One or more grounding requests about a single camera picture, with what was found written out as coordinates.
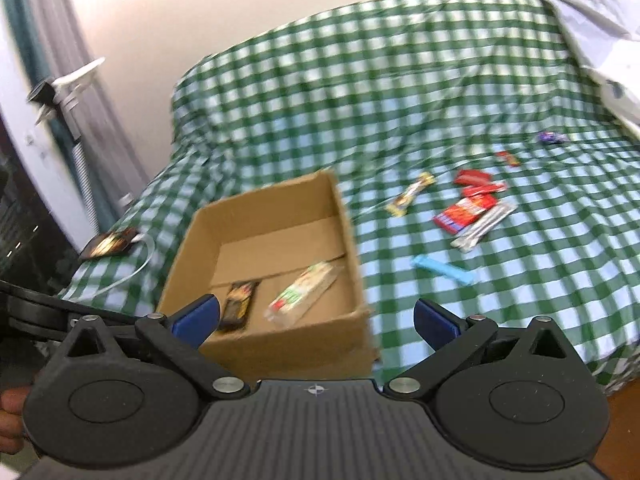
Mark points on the brown cardboard box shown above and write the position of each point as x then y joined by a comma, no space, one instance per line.
272,220

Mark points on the light blue snack packet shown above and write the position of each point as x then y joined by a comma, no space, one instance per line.
442,268

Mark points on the white green snack packet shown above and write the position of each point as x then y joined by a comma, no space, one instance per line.
300,292

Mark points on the person's left hand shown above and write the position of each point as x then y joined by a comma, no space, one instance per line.
10,412

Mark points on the purple candy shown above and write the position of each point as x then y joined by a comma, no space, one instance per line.
551,137

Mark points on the red stick snack packet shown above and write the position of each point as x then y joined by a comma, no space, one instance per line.
482,190

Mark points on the dark glass panel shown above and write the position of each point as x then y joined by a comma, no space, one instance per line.
22,210

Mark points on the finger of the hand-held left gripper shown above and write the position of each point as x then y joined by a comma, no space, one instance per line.
117,316

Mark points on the white clamp lamp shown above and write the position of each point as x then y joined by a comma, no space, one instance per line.
65,87

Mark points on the small red orange candy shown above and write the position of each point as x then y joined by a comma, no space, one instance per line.
508,159

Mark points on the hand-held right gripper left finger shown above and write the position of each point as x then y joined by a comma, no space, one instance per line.
197,321

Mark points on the green checked bed sheet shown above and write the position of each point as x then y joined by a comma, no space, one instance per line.
350,110

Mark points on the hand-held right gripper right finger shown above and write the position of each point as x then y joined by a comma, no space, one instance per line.
434,322

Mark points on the dark snack packet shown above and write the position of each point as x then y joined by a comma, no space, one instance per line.
240,302

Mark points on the white stick snack packet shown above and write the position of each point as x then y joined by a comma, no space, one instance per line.
487,225

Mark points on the red blue snack packet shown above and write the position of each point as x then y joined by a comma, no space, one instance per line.
462,215

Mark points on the yellow black snack bar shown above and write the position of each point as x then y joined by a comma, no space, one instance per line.
411,194

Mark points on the grey white quilt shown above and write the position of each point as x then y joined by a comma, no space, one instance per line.
595,20

